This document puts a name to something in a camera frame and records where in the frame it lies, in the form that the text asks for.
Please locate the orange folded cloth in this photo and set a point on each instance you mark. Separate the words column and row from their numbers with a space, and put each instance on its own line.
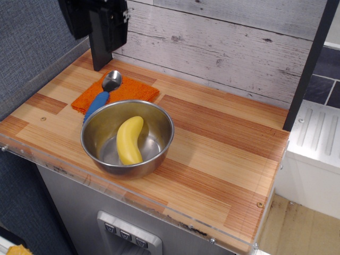
column 129, row 89

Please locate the stainless steel pot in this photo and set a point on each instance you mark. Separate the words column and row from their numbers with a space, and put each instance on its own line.
column 99, row 132

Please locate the blue handled metal spoon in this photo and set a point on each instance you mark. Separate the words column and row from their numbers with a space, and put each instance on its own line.
column 112, row 81

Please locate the black right frame post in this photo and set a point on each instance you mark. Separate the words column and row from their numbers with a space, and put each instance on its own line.
column 316, row 48

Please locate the black left frame post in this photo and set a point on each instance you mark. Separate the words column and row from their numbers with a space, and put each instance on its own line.
column 100, row 56

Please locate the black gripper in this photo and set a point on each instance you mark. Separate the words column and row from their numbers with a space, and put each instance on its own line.
column 114, row 17

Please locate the black frame post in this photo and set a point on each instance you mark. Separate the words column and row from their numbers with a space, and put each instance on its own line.
column 316, row 48
column 100, row 56

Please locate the clear acrylic edge guard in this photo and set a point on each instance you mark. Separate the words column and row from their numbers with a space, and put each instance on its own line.
column 78, row 196

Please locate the silver toy dispenser panel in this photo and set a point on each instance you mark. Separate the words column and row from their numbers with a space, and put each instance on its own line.
column 121, row 237

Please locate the yellow toy banana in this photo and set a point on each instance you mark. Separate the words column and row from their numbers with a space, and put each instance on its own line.
column 127, row 141

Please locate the white ribbed side cabinet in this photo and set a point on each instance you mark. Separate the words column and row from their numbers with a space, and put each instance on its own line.
column 309, row 173

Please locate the yellow object bottom corner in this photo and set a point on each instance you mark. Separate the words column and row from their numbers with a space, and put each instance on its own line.
column 18, row 250

